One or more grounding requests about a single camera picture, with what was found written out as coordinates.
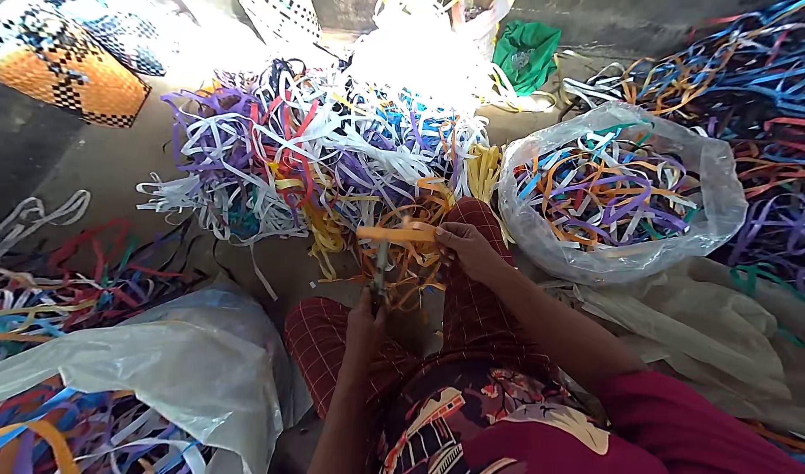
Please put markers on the person's left hand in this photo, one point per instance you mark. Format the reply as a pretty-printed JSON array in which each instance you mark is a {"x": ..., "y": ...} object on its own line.
[{"x": 364, "y": 324}]

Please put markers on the person's right hand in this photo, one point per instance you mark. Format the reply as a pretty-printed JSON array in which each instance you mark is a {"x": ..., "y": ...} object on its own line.
[{"x": 476, "y": 254}]

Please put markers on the person's right fingers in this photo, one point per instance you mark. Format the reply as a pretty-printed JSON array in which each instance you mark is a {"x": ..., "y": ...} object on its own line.
[{"x": 448, "y": 237}]

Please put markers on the person's left fingers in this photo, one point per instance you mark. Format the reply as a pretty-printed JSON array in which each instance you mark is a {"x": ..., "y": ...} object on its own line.
[{"x": 365, "y": 301}]

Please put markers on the metal cutting tool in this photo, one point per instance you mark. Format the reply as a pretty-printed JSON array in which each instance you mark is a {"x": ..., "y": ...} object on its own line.
[{"x": 380, "y": 266}]

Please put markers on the orange strip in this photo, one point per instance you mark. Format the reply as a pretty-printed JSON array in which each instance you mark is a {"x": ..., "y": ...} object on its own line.
[{"x": 399, "y": 234}]

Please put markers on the person's right forearm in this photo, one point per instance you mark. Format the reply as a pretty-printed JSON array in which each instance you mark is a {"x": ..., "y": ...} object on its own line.
[{"x": 560, "y": 329}]

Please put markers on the person's left forearm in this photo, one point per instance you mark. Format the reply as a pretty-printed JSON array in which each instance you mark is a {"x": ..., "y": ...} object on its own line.
[{"x": 348, "y": 401}]

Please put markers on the tangled pile of orange strips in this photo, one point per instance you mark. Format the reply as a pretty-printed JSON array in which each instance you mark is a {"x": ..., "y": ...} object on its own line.
[{"x": 412, "y": 260}]

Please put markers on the bundle of yellow strips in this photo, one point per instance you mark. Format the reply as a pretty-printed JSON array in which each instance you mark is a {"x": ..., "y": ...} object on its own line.
[{"x": 484, "y": 172}]

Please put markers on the person's legs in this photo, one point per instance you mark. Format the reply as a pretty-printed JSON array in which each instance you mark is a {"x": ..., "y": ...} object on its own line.
[{"x": 471, "y": 316}]

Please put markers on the pile of multicoloured plastic strips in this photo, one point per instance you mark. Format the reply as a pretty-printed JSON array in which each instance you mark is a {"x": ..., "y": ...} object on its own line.
[{"x": 310, "y": 151}]

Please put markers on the heap of cut multicoloured strips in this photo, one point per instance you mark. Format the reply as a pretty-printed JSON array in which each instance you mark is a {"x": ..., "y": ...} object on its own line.
[{"x": 606, "y": 191}]

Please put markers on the translucent white plastic sack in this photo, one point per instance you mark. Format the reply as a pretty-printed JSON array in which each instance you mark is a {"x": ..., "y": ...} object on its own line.
[{"x": 198, "y": 368}]

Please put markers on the green plastic bag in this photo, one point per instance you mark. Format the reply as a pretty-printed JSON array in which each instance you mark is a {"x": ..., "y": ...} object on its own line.
[{"x": 526, "y": 54}]

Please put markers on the person's body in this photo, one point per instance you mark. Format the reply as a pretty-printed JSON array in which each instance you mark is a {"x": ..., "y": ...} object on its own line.
[{"x": 521, "y": 434}]

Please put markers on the beige translucent plastic sheet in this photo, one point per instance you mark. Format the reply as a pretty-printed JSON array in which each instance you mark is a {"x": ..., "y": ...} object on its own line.
[{"x": 699, "y": 336}]

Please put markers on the white black woven basket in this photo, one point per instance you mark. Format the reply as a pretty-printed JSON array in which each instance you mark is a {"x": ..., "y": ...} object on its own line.
[{"x": 284, "y": 20}]

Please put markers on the clear plastic bag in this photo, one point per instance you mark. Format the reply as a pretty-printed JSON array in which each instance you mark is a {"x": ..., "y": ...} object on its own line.
[{"x": 718, "y": 178}]

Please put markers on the heap of blue orange strips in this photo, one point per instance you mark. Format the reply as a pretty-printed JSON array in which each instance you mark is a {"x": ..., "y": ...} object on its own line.
[{"x": 106, "y": 428}]

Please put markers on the pile of red white strips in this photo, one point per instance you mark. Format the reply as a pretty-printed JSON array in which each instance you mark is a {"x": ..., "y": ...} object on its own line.
[{"x": 67, "y": 293}]

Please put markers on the looped white strips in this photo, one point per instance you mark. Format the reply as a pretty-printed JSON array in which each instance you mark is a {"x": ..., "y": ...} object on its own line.
[{"x": 37, "y": 212}]

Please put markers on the orange black checkered woven basket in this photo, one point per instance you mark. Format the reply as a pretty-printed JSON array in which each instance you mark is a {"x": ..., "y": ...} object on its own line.
[{"x": 96, "y": 76}]

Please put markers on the blue white woven basket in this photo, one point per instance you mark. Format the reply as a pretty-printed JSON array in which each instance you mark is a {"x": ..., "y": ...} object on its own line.
[{"x": 129, "y": 33}]

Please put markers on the pile of blue purple strips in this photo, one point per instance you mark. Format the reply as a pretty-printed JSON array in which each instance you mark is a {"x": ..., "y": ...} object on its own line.
[{"x": 771, "y": 85}]

